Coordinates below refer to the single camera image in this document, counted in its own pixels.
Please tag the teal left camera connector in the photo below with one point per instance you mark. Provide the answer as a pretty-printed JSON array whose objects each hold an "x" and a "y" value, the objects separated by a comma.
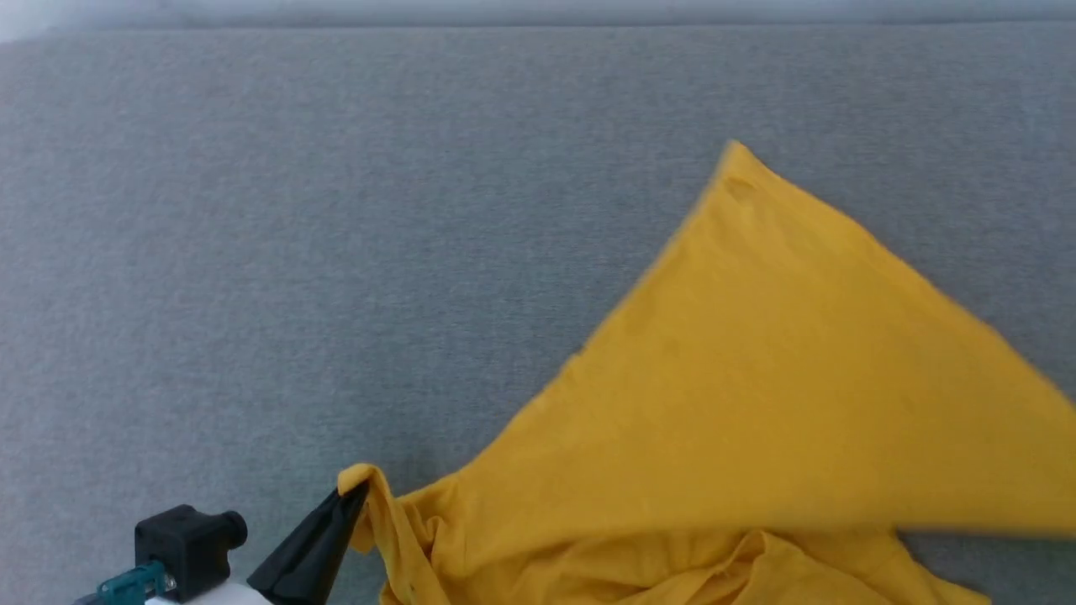
[{"x": 134, "y": 581}]

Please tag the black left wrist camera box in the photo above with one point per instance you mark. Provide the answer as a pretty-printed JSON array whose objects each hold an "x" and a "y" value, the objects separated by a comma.
[{"x": 189, "y": 546}]

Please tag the grey fabric sofa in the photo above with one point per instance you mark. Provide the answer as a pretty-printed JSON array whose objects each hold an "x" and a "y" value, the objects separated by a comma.
[{"x": 336, "y": 210}]

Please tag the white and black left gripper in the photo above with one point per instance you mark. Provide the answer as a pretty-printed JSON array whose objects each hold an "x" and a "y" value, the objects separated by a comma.
[{"x": 218, "y": 596}]

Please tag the yellow shirt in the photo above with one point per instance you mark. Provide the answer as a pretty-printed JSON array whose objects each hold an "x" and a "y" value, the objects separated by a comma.
[{"x": 756, "y": 378}]

